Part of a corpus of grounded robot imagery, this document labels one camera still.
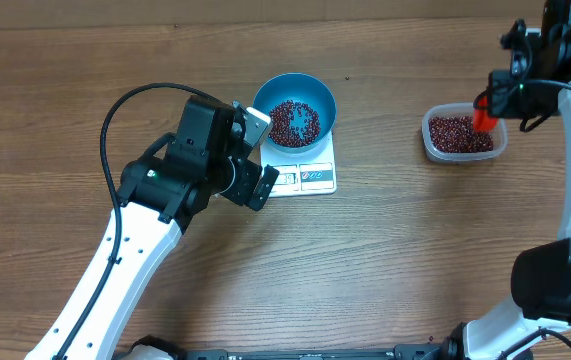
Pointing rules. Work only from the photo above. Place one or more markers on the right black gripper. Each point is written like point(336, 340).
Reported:
point(503, 100)

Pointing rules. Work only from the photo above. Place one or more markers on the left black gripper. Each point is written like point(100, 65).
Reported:
point(243, 193)

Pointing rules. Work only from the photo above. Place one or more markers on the red scoop with blue handle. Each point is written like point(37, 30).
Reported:
point(482, 121)

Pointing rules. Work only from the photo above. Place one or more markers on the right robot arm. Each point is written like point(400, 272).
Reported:
point(539, 305)

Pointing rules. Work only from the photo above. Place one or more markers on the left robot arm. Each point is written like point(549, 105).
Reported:
point(158, 196)

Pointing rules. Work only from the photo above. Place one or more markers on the white digital kitchen scale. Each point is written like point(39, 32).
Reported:
point(312, 172)

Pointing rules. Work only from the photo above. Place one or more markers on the red beans in bowl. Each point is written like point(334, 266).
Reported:
point(295, 124)

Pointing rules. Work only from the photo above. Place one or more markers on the blue metal bowl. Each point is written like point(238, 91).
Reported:
point(299, 87)

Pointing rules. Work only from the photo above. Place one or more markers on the clear plastic food container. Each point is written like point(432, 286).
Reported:
point(499, 136)

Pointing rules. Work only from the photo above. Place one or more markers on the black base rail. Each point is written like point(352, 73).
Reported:
point(399, 352)

